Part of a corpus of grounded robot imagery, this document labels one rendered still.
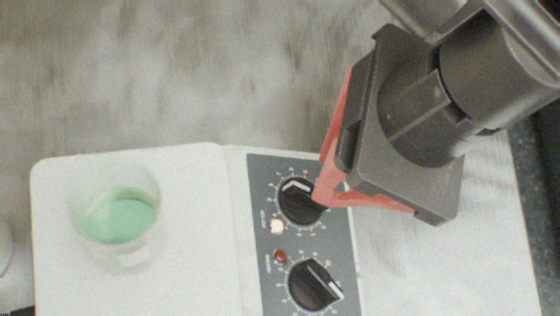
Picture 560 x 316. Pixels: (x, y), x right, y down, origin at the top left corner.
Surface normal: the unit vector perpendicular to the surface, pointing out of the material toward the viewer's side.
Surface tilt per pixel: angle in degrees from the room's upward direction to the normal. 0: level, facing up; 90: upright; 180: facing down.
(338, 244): 30
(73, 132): 0
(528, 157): 0
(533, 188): 0
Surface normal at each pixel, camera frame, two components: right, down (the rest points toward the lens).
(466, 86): -0.65, 0.45
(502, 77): -0.50, 0.62
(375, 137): 0.51, -0.34
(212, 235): 0.02, -0.33
